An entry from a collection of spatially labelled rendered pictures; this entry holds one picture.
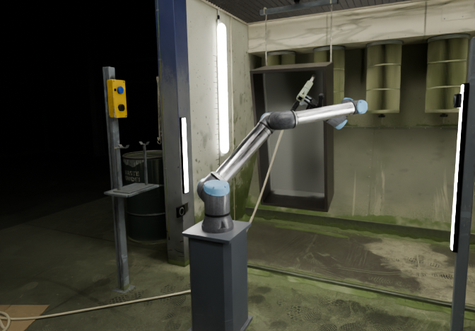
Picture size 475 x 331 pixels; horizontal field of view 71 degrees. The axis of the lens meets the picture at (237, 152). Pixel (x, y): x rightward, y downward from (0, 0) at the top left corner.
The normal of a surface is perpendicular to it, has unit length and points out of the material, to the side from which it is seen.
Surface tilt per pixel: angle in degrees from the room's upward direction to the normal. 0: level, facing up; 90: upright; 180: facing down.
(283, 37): 90
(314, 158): 102
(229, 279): 90
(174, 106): 90
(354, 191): 57
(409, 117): 90
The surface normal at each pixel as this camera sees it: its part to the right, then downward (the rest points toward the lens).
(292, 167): -0.40, 0.32
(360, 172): -0.37, -0.44
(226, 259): 0.34, 0.12
